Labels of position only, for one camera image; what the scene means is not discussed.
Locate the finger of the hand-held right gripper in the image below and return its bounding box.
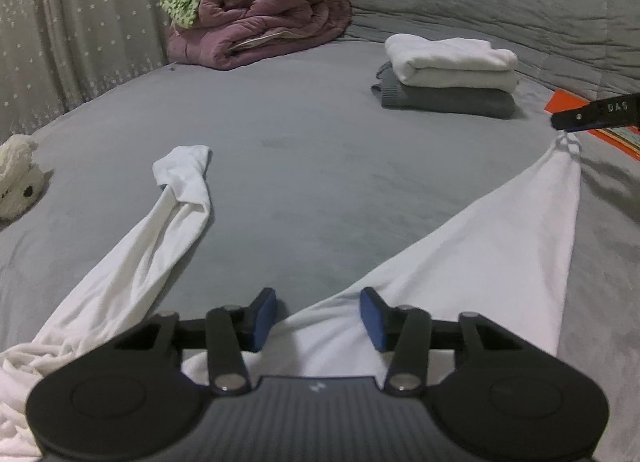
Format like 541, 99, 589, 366
550, 94, 640, 132

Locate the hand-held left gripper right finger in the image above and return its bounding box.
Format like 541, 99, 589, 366
360, 286, 526, 397

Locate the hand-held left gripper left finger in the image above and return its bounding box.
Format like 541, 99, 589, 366
112, 286, 278, 397

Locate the white garment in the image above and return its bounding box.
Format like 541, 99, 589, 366
0, 135, 583, 462
384, 34, 519, 93

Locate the small picture book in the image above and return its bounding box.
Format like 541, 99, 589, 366
597, 127, 640, 161

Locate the orange folder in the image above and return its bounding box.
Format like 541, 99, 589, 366
545, 90, 640, 161

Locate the folded grey garment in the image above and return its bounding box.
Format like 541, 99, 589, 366
371, 62, 517, 119

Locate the grey bed sheet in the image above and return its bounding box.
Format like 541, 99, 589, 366
0, 35, 640, 462

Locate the folded white garment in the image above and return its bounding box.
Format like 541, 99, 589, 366
384, 34, 519, 93

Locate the white plush dog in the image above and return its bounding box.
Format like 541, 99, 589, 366
0, 133, 43, 221

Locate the grey star-print curtain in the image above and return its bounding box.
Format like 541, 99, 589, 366
0, 0, 201, 143

